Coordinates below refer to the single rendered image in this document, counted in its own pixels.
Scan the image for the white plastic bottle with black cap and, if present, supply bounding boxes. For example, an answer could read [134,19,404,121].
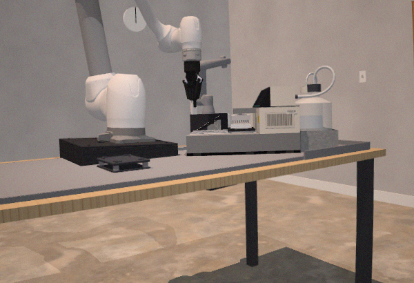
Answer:
[297,84,332,131]

